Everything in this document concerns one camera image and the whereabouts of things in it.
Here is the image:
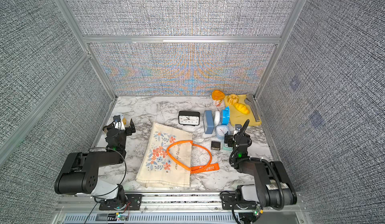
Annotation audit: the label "mint green alarm clock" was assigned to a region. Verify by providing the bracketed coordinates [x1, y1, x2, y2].
[223, 144, 233, 151]

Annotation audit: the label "light blue square alarm clock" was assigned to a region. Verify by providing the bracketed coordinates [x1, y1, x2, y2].
[215, 125, 230, 140]

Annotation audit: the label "small black square clock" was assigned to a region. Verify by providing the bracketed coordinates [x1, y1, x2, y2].
[211, 141, 221, 150]

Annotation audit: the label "white round alarm clock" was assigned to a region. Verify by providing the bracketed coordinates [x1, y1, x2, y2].
[214, 111, 221, 126]

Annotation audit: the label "blue rectangular alarm clock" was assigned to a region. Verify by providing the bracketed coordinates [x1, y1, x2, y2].
[203, 110, 215, 134]

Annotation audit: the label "black square alarm clock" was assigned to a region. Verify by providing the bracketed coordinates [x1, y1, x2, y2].
[178, 111, 201, 126]

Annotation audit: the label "canvas bag orange handles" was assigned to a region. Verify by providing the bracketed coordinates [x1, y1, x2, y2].
[136, 122, 220, 187]

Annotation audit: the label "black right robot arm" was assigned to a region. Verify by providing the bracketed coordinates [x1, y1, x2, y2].
[225, 120, 297, 211]

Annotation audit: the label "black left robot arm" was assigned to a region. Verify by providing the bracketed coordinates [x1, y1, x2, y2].
[54, 115, 136, 210]

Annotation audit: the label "yellow cutting board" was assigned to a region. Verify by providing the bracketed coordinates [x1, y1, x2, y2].
[224, 95, 262, 126]

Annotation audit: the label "yellow bread loaf toy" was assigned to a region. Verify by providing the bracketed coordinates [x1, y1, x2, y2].
[234, 103, 250, 115]

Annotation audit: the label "grey metal wrench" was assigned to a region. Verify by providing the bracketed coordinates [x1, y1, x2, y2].
[244, 94, 260, 122]

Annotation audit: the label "yellow bundt cake toy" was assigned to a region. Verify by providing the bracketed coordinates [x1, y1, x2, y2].
[227, 94, 239, 105]

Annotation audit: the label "orange lid instant noodle cup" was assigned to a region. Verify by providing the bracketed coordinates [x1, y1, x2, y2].
[212, 90, 226, 107]

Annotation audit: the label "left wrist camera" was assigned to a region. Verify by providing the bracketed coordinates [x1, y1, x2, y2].
[113, 115, 122, 130]

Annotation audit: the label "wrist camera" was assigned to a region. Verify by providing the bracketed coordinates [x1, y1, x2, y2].
[113, 115, 122, 130]
[234, 124, 242, 135]

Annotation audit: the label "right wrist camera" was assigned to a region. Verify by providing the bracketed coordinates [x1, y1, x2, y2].
[234, 124, 242, 135]

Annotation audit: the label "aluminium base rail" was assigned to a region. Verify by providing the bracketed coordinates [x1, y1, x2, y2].
[51, 190, 313, 224]

